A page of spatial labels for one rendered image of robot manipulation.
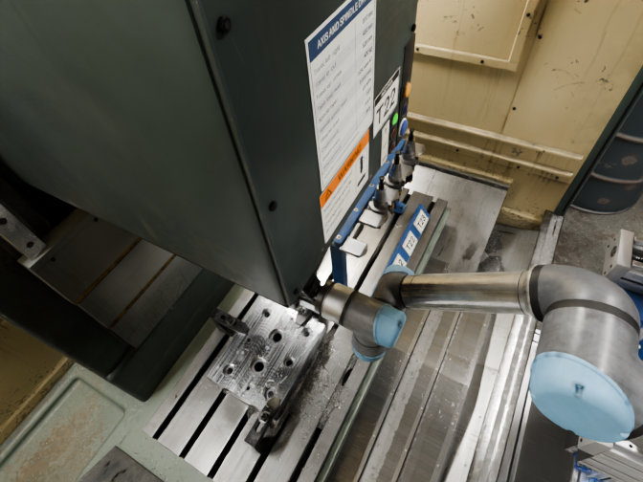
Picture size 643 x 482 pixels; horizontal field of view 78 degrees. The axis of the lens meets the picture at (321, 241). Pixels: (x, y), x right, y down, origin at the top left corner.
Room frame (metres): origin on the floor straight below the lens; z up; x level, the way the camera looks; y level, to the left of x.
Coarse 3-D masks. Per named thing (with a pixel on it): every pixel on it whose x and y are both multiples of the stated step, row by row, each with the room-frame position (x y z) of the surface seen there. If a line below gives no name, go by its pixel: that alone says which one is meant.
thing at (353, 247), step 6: (348, 240) 0.64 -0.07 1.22; (354, 240) 0.63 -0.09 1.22; (342, 246) 0.62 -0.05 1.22; (348, 246) 0.62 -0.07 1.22; (354, 246) 0.62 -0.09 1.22; (360, 246) 0.61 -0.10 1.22; (366, 246) 0.61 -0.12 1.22; (348, 252) 0.60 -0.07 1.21; (354, 252) 0.59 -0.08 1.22; (360, 252) 0.59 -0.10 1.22; (366, 252) 0.59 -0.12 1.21
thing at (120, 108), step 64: (0, 0) 0.39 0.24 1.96; (64, 0) 0.34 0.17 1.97; (128, 0) 0.30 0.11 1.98; (192, 0) 0.27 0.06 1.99; (256, 0) 0.32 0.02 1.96; (320, 0) 0.39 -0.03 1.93; (384, 0) 0.52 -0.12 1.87; (0, 64) 0.45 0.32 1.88; (64, 64) 0.37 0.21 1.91; (128, 64) 0.32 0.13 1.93; (192, 64) 0.27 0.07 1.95; (256, 64) 0.30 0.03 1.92; (384, 64) 0.53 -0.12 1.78; (0, 128) 0.55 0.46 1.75; (64, 128) 0.43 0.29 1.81; (128, 128) 0.35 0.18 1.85; (192, 128) 0.29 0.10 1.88; (256, 128) 0.29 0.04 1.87; (64, 192) 0.53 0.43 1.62; (128, 192) 0.40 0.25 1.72; (192, 192) 0.32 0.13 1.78; (256, 192) 0.27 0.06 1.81; (320, 192) 0.36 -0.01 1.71; (192, 256) 0.36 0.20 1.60; (256, 256) 0.28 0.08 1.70; (320, 256) 0.34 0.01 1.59
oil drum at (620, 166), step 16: (640, 112) 1.54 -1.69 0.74; (624, 128) 1.55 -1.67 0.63; (640, 128) 1.51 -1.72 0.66; (624, 144) 1.52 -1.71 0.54; (640, 144) 1.48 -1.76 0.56; (608, 160) 1.54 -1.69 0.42; (624, 160) 1.50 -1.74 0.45; (640, 160) 1.47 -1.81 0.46; (592, 176) 1.55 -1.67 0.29; (608, 176) 1.51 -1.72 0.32; (624, 176) 1.47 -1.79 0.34; (640, 176) 1.46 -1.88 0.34; (592, 192) 1.52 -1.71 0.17; (608, 192) 1.48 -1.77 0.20; (624, 192) 1.46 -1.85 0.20; (640, 192) 1.47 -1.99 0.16; (576, 208) 1.53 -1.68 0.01; (592, 208) 1.49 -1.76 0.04; (608, 208) 1.46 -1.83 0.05; (624, 208) 1.47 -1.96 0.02
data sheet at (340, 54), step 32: (352, 0) 0.44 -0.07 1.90; (320, 32) 0.39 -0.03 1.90; (352, 32) 0.44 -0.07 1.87; (320, 64) 0.38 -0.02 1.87; (352, 64) 0.44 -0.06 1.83; (320, 96) 0.38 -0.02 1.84; (352, 96) 0.44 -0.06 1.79; (320, 128) 0.37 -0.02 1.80; (352, 128) 0.44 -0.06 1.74; (320, 160) 0.37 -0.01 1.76
